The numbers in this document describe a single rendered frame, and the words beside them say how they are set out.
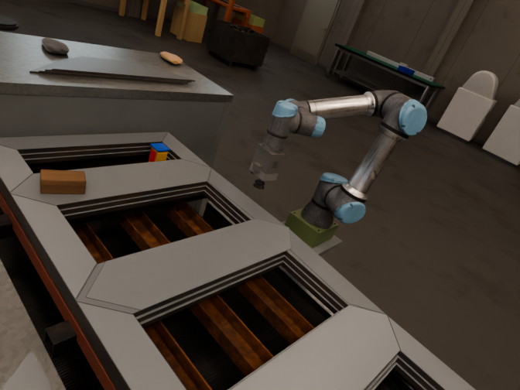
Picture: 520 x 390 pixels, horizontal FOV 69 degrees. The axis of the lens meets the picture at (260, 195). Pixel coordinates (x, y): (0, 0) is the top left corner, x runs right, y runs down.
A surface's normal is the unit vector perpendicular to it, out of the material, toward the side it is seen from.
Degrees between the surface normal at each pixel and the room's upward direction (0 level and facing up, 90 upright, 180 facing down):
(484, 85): 90
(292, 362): 0
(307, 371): 0
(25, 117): 90
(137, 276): 0
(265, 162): 90
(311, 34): 90
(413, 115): 81
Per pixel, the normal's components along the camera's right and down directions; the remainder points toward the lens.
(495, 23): -0.65, 0.17
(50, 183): 0.44, 0.56
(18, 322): 0.32, -0.83
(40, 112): 0.67, 0.54
